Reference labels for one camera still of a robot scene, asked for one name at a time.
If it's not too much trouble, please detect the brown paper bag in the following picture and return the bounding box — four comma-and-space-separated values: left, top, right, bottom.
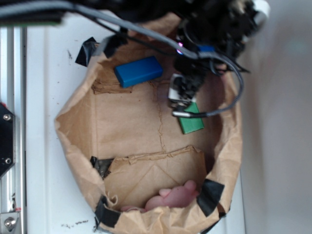
55, 32, 242, 234

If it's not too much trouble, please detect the blue rectangular block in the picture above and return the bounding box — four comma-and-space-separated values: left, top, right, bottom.
114, 56, 163, 88

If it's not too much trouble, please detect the metal corner bracket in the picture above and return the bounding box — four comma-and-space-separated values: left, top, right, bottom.
0, 212, 21, 234

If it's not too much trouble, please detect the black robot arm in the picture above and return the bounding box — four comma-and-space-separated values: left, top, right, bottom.
0, 0, 270, 106

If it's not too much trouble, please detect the pink rubber toy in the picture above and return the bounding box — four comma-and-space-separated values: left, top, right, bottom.
120, 180, 199, 213

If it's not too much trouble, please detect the braided grey cable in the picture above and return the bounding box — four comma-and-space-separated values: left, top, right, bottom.
0, 1, 245, 118

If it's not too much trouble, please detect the black mounting plate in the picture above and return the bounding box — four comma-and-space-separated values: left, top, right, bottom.
0, 103, 15, 178

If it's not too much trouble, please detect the white plastic bin lid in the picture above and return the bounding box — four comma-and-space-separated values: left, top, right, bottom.
24, 12, 246, 234

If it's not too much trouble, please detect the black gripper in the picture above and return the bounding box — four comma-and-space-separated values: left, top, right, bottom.
173, 19, 247, 101

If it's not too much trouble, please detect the aluminium frame rail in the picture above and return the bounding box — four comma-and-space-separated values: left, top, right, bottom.
0, 27, 27, 234

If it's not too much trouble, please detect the green rectangular block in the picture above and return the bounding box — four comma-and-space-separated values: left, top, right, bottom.
178, 102, 204, 134

